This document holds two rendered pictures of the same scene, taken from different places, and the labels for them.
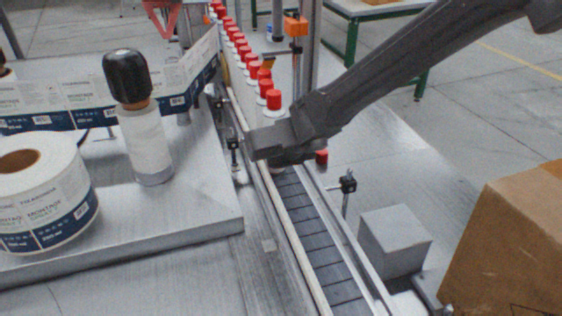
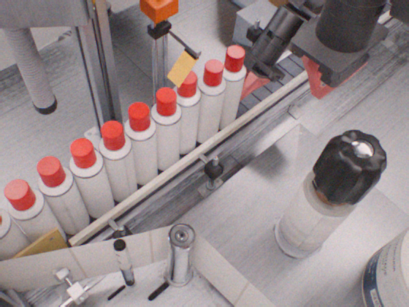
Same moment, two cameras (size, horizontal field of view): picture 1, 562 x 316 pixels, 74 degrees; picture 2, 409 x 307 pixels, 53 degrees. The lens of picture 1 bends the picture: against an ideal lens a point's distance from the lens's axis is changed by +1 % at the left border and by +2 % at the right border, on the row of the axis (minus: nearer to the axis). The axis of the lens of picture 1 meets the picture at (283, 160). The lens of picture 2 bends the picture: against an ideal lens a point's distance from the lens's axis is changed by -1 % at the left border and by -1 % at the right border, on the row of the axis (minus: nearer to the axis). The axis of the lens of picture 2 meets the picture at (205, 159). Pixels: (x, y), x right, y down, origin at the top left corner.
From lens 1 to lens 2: 112 cm
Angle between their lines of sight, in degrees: 72
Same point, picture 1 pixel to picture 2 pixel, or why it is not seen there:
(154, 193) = not seen: hidden behind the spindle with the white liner
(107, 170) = (327, 294)
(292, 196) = (253, 95)
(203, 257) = not seen: hidden behind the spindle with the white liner
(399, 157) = (124, 45)
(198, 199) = (305, 167)
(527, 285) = not seen: outside the picture
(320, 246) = (294, 64)
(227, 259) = (326, 135)
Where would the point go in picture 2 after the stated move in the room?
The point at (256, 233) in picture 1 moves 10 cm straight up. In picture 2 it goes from (289, 126) to (301, 99)
